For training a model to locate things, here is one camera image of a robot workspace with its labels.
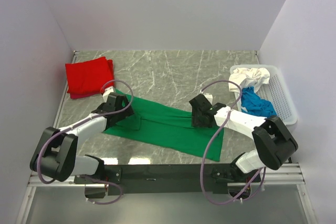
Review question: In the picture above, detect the green t shirt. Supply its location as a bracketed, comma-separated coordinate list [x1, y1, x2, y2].
[104, 97, 218, 157]

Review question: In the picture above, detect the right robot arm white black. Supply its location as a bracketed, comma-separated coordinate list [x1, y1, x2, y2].
[190, 94, 298, 182]

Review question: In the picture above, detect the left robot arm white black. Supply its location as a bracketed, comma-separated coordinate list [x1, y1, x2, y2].
[29, 92, 134, 184]

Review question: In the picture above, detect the folded red t shirt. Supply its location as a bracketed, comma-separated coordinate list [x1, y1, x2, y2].
[65, 56, 116, 95]

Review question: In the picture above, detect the blue crumpled t shirt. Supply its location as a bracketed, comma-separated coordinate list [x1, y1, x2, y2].
[241, 87, 277, 118]

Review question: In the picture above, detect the white crumpled t shirt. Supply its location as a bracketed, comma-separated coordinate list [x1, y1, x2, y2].
[229, 68, 270, 93]

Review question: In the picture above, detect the white plastic basket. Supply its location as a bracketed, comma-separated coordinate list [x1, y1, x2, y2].
[230, 65, 297, 126]

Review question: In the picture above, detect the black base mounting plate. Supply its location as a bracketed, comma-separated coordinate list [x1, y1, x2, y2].
[73, 163, 260, 200]

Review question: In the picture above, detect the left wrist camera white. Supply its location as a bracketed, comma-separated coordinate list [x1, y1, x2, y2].
[102, 86, 115, 102]

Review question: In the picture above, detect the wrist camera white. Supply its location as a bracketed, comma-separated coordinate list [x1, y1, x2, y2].
[201, 92, 213, 104]
[102, 86, 115, 102]

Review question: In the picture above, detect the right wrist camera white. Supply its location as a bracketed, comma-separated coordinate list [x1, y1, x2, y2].
[201, 92, 213, 104]

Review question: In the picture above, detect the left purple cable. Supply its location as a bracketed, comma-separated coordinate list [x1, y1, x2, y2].
[36, 79, 134, 205]

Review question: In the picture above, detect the purple cable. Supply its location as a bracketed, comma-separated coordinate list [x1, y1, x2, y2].
[36, 79, 134, 205]
[199, 80, 266, 206]

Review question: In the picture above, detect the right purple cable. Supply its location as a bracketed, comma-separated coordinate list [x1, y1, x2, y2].
[199, 80, 266, 206]

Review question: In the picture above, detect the aluminium frame rail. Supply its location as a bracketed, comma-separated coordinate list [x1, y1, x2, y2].
[27, 163, 305, 187]

